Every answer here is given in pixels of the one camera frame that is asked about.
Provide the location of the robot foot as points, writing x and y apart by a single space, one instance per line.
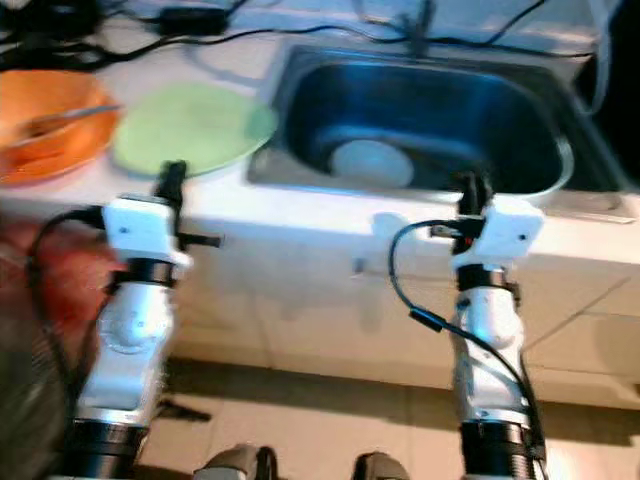
240 463
380 467

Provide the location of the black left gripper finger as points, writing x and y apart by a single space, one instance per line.
180 185
165 185

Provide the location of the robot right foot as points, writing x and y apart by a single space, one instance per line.
380 467

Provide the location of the red plastic bag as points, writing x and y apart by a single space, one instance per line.
60 290

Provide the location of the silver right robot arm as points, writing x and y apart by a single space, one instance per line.
485 330

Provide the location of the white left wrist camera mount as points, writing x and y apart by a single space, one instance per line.
140 228

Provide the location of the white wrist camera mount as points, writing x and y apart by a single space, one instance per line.
140 228
510 228

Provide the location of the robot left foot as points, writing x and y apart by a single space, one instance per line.
240 463

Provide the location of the white kitchen base cabinet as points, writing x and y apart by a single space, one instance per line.
310 320

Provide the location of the black power adapter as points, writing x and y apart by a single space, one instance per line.
190 20

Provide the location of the metal grille fan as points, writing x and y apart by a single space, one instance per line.
30 400

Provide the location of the stainless steel sink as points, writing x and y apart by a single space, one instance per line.
430 110

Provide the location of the green plate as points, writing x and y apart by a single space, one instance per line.
195 125

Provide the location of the orange bowl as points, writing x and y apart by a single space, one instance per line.
40 100

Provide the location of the black electronic box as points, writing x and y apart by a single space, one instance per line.
55 18

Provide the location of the white ribbed bowl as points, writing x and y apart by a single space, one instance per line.
370 163

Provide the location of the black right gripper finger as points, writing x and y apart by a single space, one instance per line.
484 195
464 195

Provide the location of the metal faucet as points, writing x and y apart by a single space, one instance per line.
420 33

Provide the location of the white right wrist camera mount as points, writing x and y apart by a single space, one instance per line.
510 228

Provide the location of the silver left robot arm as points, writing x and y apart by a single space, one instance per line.
130 340

